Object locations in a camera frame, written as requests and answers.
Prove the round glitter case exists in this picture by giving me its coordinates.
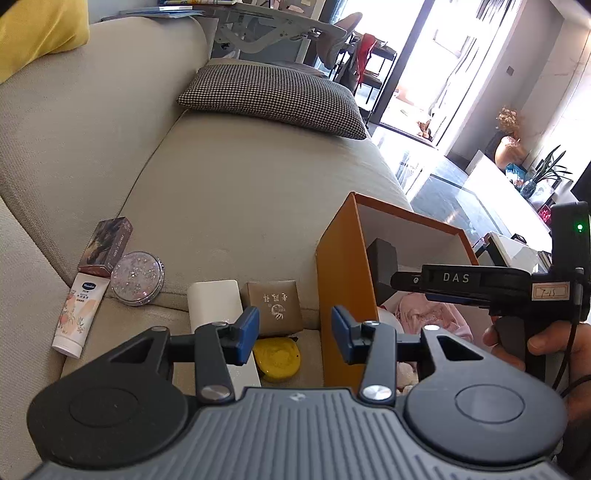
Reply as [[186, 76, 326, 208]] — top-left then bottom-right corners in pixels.
[[111, 251, 164, 306]]

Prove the grey desk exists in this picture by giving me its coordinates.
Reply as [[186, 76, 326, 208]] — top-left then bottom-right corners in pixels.
[[203, 2, 347, 63]]

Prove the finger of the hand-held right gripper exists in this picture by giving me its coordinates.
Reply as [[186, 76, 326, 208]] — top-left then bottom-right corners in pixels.
[[391, 270, 424, 292]]

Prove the dark patterned card box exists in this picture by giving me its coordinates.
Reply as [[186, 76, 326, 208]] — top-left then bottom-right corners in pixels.
[[78, 217, 134, 278]]

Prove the orange storage box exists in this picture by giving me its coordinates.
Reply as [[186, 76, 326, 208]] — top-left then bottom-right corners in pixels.
[[316, 192, 481, 388]]

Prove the green potted plant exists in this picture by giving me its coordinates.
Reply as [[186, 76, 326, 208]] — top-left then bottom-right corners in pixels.
[[522, 145, 573, 199]]

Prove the white tv cabinet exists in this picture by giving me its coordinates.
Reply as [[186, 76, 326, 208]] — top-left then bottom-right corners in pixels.
[[466, 150, 559, 224]]

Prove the dried flower bunch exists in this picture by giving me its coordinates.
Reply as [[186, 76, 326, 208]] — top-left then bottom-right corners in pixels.
[[496, 107, 520, 134]]

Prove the houndstooth pillow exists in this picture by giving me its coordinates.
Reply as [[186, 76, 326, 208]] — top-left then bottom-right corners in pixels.
[[177, 65, 368, 140]]

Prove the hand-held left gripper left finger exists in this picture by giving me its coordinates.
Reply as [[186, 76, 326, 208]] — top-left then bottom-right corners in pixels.
[[108, 305, 260, 407]]

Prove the blue booklet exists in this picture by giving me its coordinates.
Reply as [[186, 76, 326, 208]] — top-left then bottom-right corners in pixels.
[[102, 8, 205, 22]]

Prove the yellow blanket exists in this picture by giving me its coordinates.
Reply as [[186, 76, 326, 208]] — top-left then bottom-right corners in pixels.
[[0, 0, 90, 85]]

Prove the beige sofa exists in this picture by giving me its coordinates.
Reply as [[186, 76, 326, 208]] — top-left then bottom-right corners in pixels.
[[0, 14, 414, 480]]

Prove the black metal rack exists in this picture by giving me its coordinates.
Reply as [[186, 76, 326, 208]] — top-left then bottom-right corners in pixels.
[[355, 34, 398, 112]]

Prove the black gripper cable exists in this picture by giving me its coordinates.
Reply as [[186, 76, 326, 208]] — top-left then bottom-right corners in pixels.
[[551, 268, 591, 398]]

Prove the dark brown box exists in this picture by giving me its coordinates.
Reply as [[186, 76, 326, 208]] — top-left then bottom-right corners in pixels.
[[367, 238, 398, 305]]

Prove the white plush toy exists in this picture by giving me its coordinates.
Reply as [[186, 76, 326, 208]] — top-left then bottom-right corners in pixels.
[[379, 308, 422, 397]]

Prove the yellow round container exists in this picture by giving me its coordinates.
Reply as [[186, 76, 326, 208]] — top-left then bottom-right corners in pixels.
[[252, 337, 302, 383]]

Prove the red cloth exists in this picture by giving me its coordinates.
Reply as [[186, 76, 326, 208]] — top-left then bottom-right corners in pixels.
[[360, 33, 377, 75]]

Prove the small brown box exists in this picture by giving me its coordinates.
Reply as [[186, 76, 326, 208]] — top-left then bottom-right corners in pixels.
[[240, 279, 304, 337]]

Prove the marble coffee table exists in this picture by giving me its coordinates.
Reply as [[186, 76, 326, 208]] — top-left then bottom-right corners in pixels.
[[473, 231, 555, 282]]

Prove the white hand cream tube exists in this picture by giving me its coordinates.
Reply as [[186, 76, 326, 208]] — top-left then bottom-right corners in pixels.
[[52, 271, 110, 360]]

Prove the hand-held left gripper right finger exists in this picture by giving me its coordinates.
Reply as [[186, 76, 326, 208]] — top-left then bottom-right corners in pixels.
[[331, 305, 485, 407]]

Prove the pink pouch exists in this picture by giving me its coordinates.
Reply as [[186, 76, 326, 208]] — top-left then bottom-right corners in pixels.
[[392, 293, 474, 342]]

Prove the white box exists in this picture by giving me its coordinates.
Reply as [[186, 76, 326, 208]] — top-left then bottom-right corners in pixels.
[[187, 279, 262, 386]]

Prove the orange vase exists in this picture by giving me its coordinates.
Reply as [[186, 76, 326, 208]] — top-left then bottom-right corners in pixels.
[[495, 136, 527, 169]]

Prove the grey office chair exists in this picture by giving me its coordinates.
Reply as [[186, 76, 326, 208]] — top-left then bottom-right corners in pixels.
[[321, 13, 363, 86]]

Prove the person's right hand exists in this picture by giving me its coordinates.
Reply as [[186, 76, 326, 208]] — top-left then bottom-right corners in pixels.
[[483, 323, 591, 418]]

